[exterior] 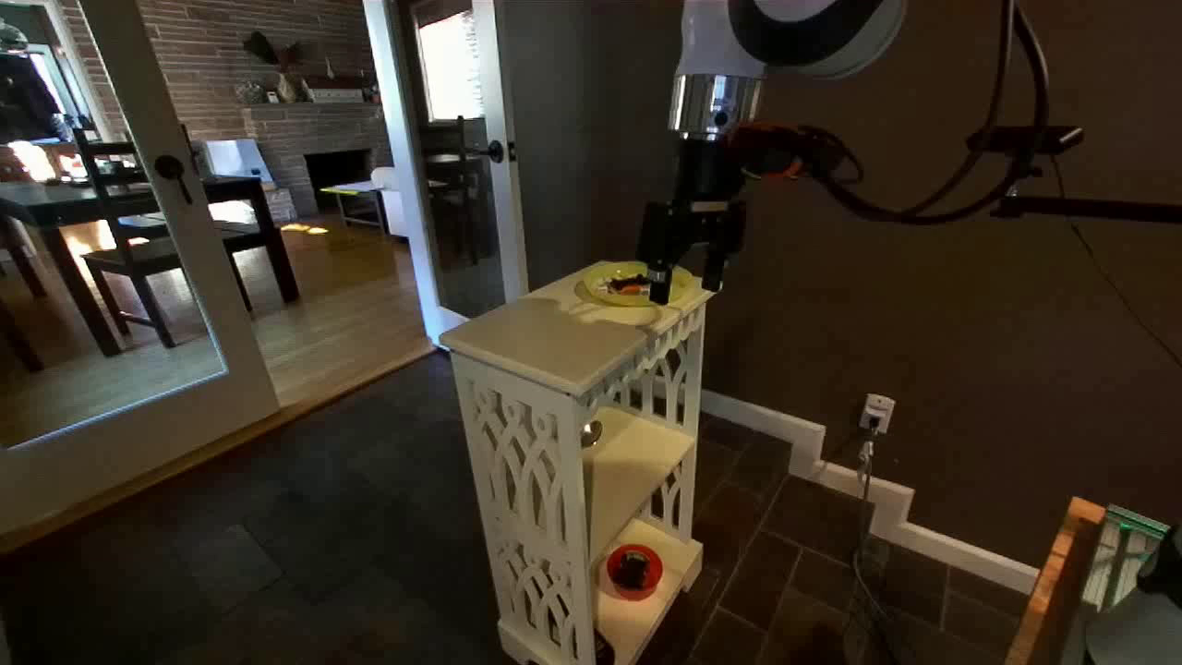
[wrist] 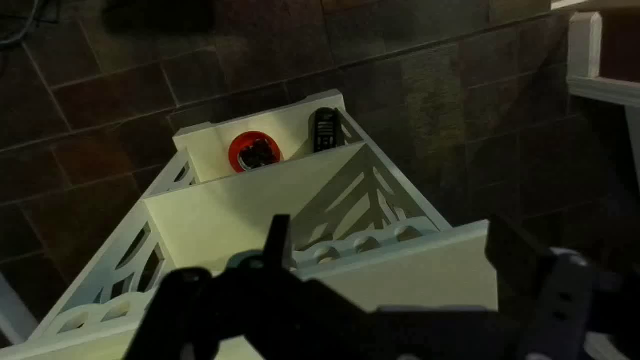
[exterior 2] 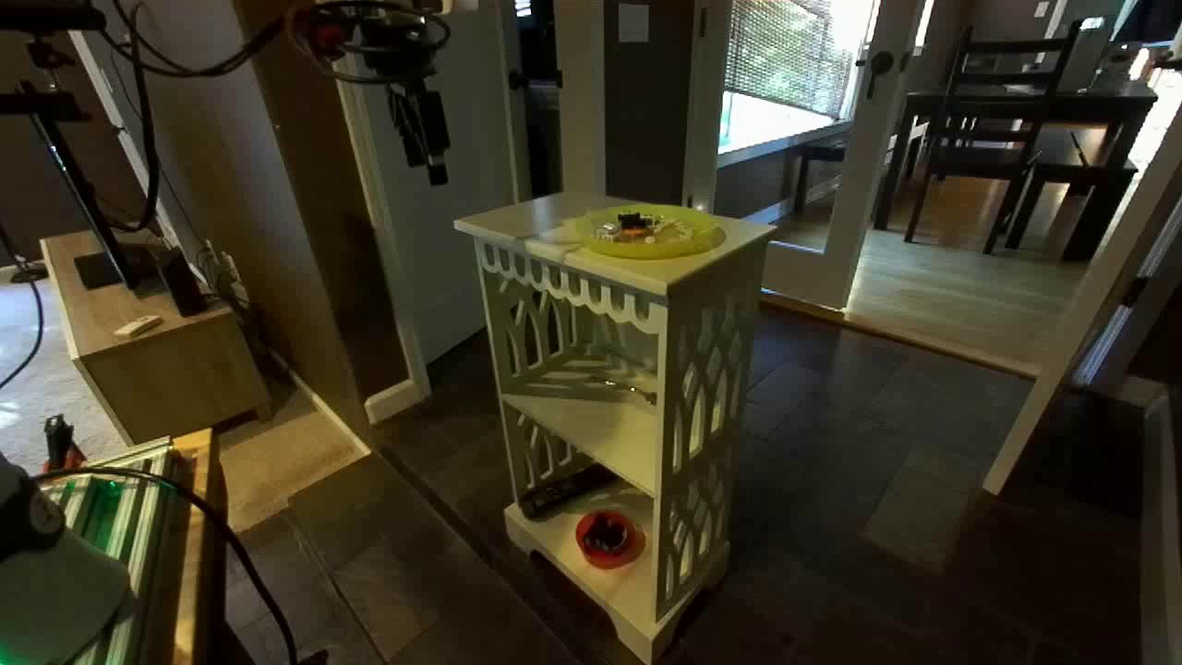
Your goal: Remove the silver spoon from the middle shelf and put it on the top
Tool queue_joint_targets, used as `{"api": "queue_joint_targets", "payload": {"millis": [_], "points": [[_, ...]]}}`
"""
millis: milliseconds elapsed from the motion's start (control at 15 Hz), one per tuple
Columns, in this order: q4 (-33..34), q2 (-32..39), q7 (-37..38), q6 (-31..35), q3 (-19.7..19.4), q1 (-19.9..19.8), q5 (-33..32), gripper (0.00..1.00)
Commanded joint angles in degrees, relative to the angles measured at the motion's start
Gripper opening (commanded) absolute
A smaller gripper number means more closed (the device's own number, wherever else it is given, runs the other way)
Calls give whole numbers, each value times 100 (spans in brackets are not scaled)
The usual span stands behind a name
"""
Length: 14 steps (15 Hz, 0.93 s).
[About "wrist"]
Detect white lattice shelf unit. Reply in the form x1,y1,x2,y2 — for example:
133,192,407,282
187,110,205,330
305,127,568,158
0,90,498,360

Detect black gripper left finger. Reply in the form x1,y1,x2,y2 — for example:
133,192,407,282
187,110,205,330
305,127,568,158
261,215,292,271

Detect black remote control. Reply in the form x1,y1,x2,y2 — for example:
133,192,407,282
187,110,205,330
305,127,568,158
314,108,337,153

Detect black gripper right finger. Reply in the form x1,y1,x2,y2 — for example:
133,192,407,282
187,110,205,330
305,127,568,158
486,216,553,297

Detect red round bowl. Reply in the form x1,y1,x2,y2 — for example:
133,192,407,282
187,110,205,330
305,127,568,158
228,132,282,173

